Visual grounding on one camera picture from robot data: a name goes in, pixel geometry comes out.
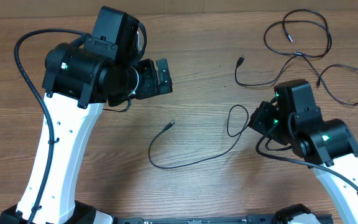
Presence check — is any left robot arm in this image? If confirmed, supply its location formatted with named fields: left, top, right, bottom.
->
left=0, top=6, right=173, bottom=223

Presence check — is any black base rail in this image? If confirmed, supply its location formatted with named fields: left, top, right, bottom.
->
left=113, top=203, right=334, bottom=224

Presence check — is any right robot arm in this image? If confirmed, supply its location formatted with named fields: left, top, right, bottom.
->
left=249, top=79, right=358, bottom=223

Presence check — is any black cable pulled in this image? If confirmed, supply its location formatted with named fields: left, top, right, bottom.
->
left=263, top=9, right=333, bottom=58

